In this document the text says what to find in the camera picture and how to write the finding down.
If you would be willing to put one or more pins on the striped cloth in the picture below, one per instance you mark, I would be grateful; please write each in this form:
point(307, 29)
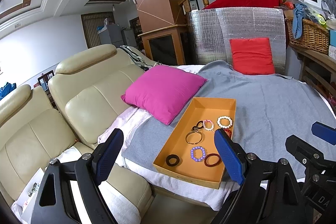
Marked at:
point(131, 52)

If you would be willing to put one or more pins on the white flat box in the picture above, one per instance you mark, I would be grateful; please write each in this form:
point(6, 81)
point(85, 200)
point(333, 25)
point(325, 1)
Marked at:
point(26, 203)

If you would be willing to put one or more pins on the blue clothing pile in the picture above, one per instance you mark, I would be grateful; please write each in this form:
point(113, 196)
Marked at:
point(6, 90)

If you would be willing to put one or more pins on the silver foil insulation mat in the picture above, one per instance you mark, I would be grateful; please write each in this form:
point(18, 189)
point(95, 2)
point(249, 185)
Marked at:
point(207, 35)

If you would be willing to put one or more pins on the black thick bangle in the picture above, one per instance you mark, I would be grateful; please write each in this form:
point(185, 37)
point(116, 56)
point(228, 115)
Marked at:
point(168, 161)

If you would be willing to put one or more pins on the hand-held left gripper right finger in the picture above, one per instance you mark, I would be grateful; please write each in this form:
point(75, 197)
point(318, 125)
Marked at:
point(231, 158)

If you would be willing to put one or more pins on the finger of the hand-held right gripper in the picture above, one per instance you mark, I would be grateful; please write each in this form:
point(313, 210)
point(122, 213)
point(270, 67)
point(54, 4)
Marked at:
point(324, 132)
point(302, 150)

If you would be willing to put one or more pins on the brown window blinds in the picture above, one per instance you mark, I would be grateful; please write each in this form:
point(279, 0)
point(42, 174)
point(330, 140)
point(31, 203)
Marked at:
point(90, 29)

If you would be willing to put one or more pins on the wicker basket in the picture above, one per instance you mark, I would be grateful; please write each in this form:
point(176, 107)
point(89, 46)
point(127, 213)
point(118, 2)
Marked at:
point(307, 35)

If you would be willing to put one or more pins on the bronze metal bangle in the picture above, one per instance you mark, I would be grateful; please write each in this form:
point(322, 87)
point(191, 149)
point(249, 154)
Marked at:
point(186, 138)

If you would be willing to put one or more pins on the wooden cabinet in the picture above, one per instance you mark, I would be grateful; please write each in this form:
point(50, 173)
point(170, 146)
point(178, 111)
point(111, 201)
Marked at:
point(178, 43)

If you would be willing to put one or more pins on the framed picture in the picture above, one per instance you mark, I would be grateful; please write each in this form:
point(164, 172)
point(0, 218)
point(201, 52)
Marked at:
point(193, 5)

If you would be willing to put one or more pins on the grey blanket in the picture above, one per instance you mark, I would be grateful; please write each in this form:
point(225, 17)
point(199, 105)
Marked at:
point(270, 100)

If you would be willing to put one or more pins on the dark red bangle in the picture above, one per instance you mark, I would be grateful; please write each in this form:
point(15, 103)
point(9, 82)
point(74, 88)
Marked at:
point(206, 161)

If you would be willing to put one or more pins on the orange cardboard box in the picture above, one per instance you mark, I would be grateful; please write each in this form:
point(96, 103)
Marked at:
point(199, 113)

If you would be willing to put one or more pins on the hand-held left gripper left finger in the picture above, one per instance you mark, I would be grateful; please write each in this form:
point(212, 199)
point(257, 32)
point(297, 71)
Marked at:
point(110, 153)

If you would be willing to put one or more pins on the blue cloth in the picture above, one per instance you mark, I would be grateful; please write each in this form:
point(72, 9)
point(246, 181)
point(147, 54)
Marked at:
point(299, 16)

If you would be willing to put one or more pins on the beige leather sofa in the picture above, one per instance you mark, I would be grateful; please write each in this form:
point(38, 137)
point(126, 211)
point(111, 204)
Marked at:
point(86, 103)

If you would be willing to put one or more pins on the white refrigerator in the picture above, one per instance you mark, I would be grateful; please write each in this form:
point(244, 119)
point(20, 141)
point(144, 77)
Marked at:
point(129, 37)

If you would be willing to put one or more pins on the red pillow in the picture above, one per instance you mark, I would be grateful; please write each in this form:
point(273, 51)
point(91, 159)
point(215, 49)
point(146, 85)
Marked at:
point(252, 56)

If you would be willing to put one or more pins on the wooden side shelf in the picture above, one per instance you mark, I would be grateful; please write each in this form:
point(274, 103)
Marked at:
point(315, 64)

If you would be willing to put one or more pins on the wooden chair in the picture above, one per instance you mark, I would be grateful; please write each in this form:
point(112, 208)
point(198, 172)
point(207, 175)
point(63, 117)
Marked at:
point(43, 79)

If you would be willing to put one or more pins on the grey refrigerator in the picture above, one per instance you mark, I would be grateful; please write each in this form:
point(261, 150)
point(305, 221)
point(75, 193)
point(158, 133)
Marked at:
point(109, 35)

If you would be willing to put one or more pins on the clear plastic bag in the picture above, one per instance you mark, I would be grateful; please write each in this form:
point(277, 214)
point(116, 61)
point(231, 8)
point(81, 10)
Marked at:
point(328, 7)

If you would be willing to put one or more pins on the pink pillow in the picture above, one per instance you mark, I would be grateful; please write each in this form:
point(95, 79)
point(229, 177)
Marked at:
point(162, 90)

